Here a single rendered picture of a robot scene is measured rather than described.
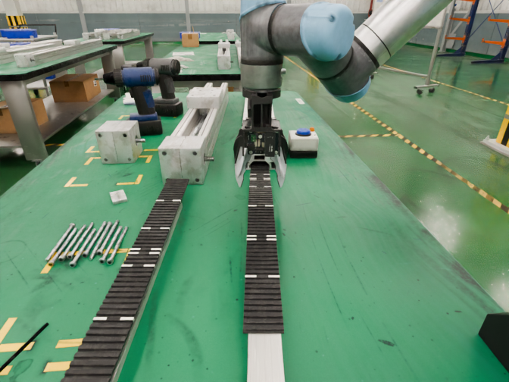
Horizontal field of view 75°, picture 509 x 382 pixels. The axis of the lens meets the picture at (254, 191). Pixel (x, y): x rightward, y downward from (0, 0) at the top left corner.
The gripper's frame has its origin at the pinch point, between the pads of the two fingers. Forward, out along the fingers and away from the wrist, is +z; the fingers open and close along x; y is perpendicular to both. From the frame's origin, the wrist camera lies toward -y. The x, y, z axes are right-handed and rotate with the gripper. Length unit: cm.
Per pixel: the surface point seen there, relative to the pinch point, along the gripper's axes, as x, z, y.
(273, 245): 1.9, 1.9, 20.4
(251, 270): -1.6, 1.9, 26.5
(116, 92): -196, 65, -413
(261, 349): -0.3, 2.3, 39.2
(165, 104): -37, 1, -70
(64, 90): -224, 48, -334
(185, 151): -17.4, -3.3, -8.7
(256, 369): -0.9, 2.3, 41.7
